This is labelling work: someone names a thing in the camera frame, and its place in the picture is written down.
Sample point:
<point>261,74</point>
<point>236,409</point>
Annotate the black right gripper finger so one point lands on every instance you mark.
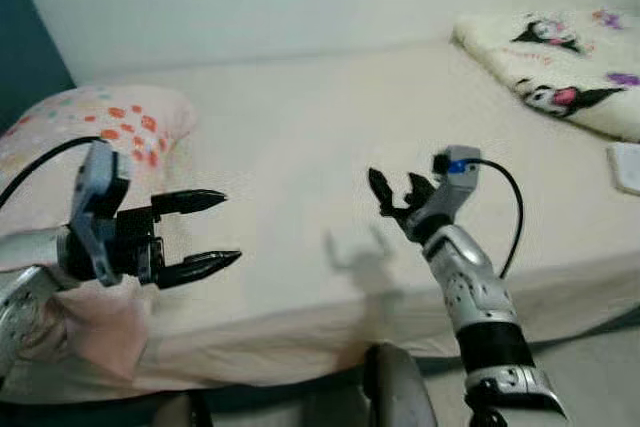
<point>380,190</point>
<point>420,190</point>

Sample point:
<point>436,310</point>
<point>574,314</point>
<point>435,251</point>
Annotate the pink patterned pillow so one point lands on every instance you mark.
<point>130,112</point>

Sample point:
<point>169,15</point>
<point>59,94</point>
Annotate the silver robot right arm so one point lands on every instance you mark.
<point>480,307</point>

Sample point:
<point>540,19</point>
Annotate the silver robot left leg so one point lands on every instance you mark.
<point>185,412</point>

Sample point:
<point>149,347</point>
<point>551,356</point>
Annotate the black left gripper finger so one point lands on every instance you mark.
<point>190,201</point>
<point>200,267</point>

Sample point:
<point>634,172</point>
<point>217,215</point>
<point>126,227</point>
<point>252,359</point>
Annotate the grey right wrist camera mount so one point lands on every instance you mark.
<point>460,182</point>

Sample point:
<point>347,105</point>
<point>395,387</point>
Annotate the silver robot leg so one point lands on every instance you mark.
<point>400,392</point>
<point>185,412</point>

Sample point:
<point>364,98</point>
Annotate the cream sheeted bed mattress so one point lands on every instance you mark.
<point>330,117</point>

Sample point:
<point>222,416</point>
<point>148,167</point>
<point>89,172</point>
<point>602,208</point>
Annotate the cream cartoon print blanket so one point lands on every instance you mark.
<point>510,57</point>

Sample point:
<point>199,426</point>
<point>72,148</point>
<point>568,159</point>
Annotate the silver robot right leg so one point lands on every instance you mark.
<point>400,392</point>

